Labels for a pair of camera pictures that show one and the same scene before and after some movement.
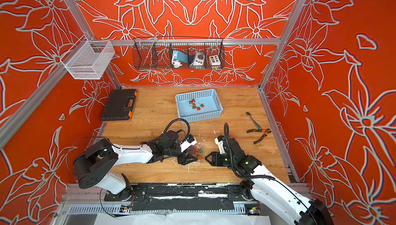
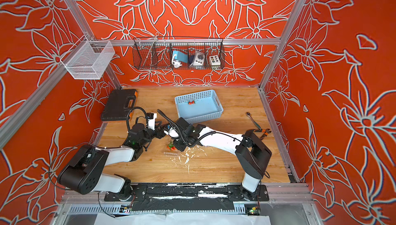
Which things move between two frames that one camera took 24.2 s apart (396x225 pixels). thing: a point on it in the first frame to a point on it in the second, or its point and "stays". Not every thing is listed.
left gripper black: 184,160 to 162,133
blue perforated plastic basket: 199,105 stays
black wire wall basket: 178,52 stays
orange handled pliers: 266,131 stays
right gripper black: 214,158 to 178,146
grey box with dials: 198,59 stays
